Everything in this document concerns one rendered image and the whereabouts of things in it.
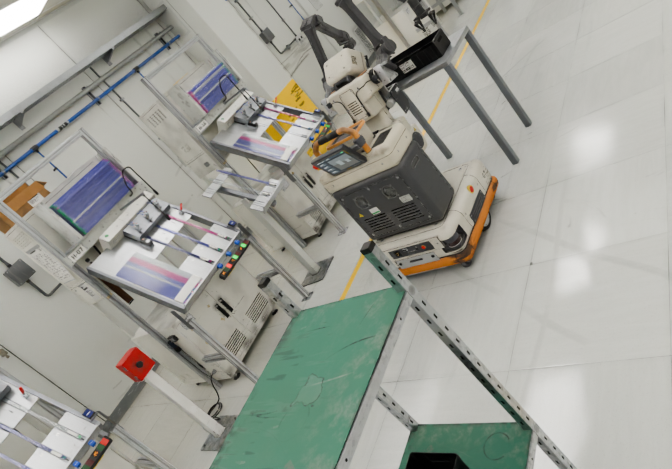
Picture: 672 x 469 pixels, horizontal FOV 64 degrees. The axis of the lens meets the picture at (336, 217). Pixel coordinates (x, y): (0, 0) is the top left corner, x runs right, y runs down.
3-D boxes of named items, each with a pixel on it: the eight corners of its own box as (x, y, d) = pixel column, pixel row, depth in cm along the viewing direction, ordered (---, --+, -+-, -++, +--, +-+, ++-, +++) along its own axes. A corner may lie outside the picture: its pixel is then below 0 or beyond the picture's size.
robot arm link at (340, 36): (302, 28, 318) (318, 21, 312) (300, 19, 318) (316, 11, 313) (339, 46, 355) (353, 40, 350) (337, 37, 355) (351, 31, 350)
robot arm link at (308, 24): (294, 23, 310) (308, 17, 305) (304, 18, 321) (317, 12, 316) (326, 95, 326) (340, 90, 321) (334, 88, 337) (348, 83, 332)
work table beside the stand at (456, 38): (518, 163, 334) (446, 61, 307) (430, 194, 384) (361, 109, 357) (532, 122, 362) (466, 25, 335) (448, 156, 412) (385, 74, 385)
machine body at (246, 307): (283, 305, 415) (226, 250, 394) (238, 383, 369) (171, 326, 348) (237, 318, 459) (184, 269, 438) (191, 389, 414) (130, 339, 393)
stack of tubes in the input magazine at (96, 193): (135, 184, 375) (105, 156, 366) (85, 234, 342) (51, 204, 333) (128, 190, 383) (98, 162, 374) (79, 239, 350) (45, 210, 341)
